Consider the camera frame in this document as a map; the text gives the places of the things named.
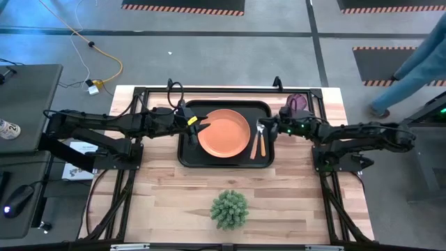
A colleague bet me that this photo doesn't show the wooden-handled utensils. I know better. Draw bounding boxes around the wooden-handled utensils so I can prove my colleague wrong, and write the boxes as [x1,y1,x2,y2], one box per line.
[249,122,263,161]

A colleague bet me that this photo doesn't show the grey side desk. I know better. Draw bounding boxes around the grey side desk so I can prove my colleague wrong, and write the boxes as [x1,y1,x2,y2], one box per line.
[0,63,64,240]

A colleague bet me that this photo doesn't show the green plant in grey pot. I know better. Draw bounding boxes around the green plant in grey pot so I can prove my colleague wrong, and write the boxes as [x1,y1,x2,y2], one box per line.
[210,189,250,231]

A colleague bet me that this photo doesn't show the yellow floor cable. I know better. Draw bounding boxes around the yellow floor cable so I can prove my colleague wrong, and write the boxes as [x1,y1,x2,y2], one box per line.
[37,0,124,86]

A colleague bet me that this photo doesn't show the black equipment cart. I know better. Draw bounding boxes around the black equipment cart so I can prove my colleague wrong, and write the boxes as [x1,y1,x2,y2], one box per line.
[400,90,446,204]

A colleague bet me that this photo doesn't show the black metal table frame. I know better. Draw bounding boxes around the black metal table frame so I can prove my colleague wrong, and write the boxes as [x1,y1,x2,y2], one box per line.
[78,75,376,247]

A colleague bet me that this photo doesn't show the person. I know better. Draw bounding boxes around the person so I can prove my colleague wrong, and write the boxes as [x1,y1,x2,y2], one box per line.
[368,13,446,120]

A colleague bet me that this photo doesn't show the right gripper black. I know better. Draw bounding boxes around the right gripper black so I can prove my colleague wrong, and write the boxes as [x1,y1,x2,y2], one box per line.
[256,106,320,143]

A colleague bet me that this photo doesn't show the silver metal bracket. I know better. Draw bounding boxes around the silver metal bracket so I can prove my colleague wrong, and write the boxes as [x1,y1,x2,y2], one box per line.
[305,245,344,251]
[110,243,151,251]

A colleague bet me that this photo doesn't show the black computer mouse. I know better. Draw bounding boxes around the black computer mouse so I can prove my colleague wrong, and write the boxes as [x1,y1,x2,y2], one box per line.
[2,184,36,220]

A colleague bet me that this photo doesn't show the black hazard-striped floor mat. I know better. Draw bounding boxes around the black hazard-striped floor mat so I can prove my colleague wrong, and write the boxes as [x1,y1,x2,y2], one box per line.
[351,46,446,88]
[121,0,246,17]
[336,0,446,15]

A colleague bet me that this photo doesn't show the purple faceted plastic cup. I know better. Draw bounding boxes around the purple faceted plastic cup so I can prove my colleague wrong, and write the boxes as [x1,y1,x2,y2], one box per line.
[285,93,308,112]

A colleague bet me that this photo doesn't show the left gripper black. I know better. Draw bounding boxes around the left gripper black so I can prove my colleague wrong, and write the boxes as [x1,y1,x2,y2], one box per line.
[150,107,211,147]

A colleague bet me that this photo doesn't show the small metal clamp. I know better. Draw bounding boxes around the small metal clamp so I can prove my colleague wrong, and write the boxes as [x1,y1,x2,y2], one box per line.
[37,220,54,235]

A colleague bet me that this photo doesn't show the orange plate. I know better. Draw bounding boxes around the orange plate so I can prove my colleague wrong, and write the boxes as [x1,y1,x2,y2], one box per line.
[197,108,252,159]

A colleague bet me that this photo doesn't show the black plastic tray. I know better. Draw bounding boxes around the black plastic tray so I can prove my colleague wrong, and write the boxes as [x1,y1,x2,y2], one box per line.
[176,99,275,169]

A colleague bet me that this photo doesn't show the black desk clamp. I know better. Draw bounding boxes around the black desk clamp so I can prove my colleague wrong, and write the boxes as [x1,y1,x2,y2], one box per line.
[0,66,18,85]

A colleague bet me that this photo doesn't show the white printed paper sheet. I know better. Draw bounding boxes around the white printed paper sheet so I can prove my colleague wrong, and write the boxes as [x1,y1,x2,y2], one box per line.
[61,140,100,182]

